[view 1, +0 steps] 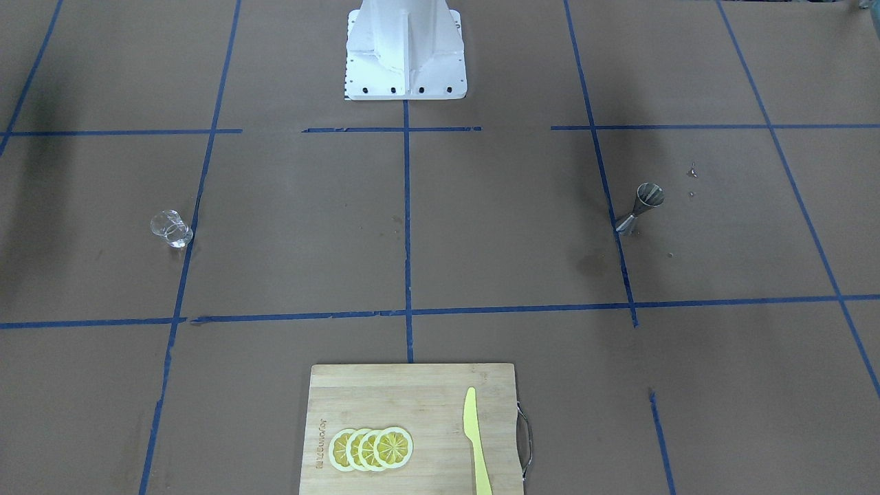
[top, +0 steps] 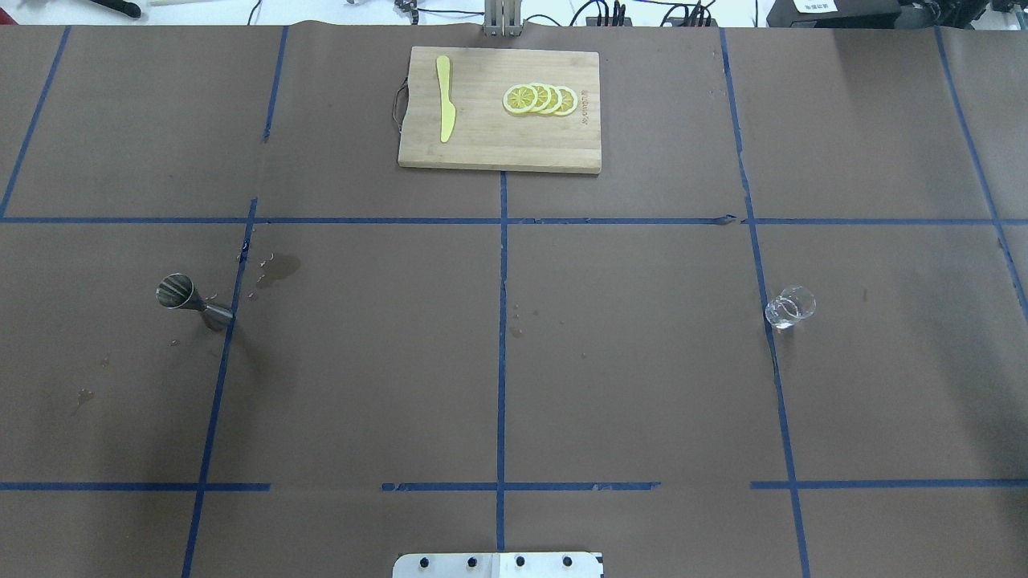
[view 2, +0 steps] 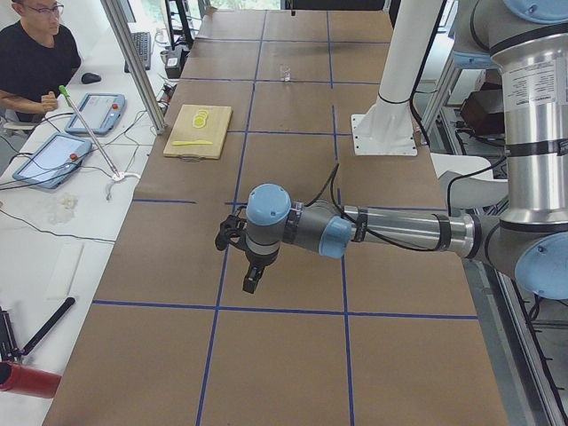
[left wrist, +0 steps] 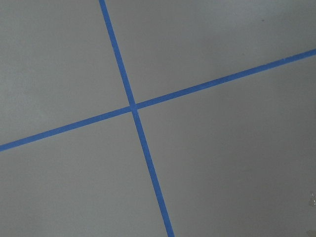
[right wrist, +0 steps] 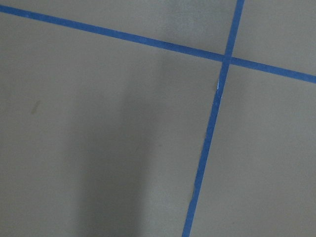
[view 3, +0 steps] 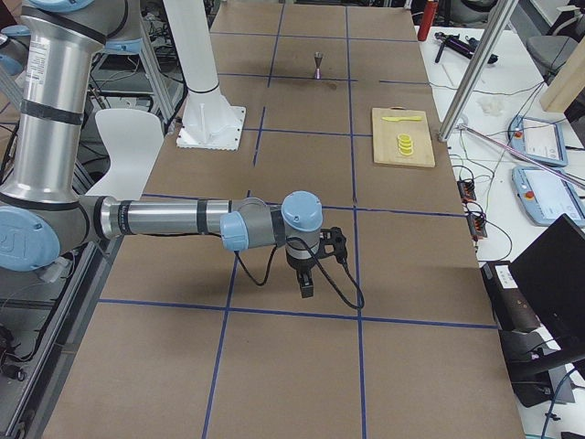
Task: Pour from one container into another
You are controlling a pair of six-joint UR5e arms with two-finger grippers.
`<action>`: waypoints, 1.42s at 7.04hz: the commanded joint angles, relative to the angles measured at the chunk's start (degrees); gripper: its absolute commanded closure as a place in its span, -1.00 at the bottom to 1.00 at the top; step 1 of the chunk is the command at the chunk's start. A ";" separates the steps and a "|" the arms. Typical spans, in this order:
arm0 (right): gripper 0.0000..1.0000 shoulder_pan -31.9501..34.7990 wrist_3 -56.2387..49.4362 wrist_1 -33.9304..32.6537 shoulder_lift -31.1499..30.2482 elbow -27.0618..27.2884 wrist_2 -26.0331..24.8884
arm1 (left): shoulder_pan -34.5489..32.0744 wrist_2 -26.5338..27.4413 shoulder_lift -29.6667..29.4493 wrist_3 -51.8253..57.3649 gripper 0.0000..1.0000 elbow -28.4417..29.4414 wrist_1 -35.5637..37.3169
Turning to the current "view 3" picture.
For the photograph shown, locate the bamboo cutting board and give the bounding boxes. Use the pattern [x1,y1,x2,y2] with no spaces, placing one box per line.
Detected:
[371,108,435,168]

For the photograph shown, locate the blue teach pendant near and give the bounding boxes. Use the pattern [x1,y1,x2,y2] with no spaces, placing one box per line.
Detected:
[512,166,584,228]

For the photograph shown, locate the black computer monitor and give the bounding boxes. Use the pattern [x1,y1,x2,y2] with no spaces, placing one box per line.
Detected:
[510,214,584,348]

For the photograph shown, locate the steel jigger measuring cup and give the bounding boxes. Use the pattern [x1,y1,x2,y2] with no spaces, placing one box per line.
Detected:
[314,51,324,80]

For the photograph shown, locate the white cotton wad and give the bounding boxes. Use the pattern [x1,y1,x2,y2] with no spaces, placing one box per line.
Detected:
[477,96,505,116]

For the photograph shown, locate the blue teach pendant far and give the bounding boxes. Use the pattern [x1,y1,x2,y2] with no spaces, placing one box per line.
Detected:
[508,116,568,167]

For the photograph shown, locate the aluminium frame post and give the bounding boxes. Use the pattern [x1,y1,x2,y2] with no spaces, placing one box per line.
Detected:
[438,0,518,142]

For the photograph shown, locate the red bottle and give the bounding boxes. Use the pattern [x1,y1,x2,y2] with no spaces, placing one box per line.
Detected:
[417,0,438,41]

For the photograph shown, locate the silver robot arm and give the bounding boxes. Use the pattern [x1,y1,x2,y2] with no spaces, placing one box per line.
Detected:
[1,1,324,297]

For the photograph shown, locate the white pedestal column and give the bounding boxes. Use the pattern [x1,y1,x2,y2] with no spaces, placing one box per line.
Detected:
[164,0,246,151]

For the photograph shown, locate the white chair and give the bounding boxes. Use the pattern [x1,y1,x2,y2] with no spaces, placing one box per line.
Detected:
[87,109,164,200]

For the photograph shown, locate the yellow plastic knife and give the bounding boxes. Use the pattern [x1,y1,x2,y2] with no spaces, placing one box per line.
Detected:
[380,115,423,123]

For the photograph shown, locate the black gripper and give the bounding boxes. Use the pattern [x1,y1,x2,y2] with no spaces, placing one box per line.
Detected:
[285,241,316,298]

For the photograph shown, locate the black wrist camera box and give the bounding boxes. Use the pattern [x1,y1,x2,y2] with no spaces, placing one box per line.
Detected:
[317,227,348,266]

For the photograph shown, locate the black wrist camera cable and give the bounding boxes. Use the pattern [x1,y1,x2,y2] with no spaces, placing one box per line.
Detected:
[233,241,366,310]

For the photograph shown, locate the blue teach pendant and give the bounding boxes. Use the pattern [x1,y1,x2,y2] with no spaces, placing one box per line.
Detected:
[512,166,584,228]
[508,116,568,167]

